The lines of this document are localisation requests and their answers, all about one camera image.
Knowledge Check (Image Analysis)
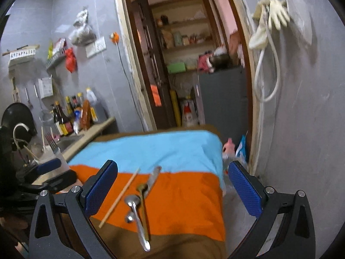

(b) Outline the white wall chopstick holder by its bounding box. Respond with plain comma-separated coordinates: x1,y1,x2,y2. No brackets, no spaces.
38,77,54,98

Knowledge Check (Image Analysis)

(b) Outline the wooden shelf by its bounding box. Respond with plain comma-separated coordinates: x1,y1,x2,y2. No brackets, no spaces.
149,0,216,74

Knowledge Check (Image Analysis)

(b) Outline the thin wall cable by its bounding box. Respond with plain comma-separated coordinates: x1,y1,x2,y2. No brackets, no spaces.
116,43,147,131

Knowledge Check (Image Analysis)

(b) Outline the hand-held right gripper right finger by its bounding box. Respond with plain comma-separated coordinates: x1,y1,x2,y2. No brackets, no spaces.
228,160,316,259

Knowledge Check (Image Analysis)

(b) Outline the dark yellow-capped sauce bottle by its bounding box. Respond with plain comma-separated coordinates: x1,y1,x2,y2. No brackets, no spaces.
65,96,76,134

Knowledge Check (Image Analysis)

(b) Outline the metal wall rack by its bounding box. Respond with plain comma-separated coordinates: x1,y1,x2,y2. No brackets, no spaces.
45,49,68,69

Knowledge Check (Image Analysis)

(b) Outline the white red rice sack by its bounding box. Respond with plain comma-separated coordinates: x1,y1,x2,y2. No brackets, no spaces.
181,98,200,127

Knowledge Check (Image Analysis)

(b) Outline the yellow roll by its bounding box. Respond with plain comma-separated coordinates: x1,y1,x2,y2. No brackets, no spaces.
170,90,182,127

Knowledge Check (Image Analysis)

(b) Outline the white hose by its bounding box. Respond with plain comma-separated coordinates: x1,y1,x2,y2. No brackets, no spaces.
253,8,281,103

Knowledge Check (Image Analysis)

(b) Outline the pale green box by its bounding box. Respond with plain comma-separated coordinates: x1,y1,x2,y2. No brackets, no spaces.
166,63,187,74

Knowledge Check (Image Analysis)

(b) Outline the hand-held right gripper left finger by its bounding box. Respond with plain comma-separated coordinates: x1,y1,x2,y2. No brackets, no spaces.
28,160,119,259

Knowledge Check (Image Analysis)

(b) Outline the dark pump sauce bottle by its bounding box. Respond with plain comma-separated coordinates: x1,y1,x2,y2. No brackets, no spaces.
52,101,68,137

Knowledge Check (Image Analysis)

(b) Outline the cooking oil jug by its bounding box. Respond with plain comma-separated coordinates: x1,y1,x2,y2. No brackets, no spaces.
86,87,99,122

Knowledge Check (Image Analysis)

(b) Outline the large steel spoon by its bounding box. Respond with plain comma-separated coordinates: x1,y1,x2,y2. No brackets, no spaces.
124,194,151,252

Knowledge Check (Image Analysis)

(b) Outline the blue plastic bag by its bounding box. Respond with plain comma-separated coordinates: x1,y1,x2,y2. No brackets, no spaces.
236,135,248,166

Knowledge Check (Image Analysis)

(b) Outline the steel table knife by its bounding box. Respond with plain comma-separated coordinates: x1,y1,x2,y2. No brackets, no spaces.
144,166,162,198

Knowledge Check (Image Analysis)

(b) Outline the beige rubber glove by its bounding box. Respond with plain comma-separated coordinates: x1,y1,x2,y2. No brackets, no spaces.
248,0,271,51

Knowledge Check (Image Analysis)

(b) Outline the red cloth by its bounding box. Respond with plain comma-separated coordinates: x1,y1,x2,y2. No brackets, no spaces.
198,54,213,72

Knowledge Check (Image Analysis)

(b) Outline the white plastic utensil basket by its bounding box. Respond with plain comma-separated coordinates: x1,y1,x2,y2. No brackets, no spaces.
32,144,71,172

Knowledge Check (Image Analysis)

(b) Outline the wooden door frame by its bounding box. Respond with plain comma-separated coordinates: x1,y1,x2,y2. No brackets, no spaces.
112,0,260,174

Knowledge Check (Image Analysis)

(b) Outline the steel faucet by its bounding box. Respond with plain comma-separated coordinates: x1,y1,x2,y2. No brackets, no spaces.
13,123,31,152

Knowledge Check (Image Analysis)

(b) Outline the striped colourful blanket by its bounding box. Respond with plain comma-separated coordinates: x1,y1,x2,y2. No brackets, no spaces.
58,125,227,259

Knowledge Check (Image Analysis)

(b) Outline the small steel spoon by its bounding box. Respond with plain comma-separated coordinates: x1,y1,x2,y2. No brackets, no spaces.
124,200,143,224

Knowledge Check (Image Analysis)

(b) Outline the red seasoning packet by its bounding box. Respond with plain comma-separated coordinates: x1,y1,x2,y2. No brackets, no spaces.
53,38,67,56

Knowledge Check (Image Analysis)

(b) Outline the brown spice bag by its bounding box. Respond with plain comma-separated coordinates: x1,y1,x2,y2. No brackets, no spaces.
82,100,92,130

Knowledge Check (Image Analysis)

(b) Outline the brown wooden door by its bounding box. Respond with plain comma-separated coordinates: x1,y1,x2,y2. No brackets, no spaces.
131,0,177,130

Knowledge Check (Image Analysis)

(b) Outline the blue white bag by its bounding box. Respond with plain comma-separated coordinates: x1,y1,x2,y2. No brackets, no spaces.
73,109,83,135

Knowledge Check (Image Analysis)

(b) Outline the wooden spatula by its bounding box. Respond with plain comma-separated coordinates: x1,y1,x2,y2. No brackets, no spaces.
10,77,21,103

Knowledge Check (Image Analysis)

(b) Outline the white plastic wall basket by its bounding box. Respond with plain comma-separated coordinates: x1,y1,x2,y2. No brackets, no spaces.
8,45,40,67

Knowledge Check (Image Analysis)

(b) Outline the clear plastic bag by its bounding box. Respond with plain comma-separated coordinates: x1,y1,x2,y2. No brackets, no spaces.
68,7,97,46

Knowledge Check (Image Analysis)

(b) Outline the red plastic bag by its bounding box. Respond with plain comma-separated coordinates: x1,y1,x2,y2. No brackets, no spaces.
65,48,78,73

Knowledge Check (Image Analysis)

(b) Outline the grey fridge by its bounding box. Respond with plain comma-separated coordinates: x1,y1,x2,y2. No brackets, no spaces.
195,66,253,144

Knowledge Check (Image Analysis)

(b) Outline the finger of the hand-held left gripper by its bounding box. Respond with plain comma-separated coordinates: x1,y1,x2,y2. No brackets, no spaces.
19,171,78,194
17,158,62,181

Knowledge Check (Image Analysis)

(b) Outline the white rubber glove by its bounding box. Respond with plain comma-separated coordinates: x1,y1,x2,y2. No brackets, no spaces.
267,0,291,30

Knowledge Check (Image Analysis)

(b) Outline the steel sink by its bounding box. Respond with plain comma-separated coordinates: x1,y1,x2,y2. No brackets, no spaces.
55,135,84,153

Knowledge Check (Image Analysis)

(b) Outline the black wok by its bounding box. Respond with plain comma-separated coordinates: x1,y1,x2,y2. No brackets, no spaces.
1,103,37,139

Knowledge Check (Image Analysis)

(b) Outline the bronze bowl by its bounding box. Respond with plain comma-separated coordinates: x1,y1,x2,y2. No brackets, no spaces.
209,54,231,69

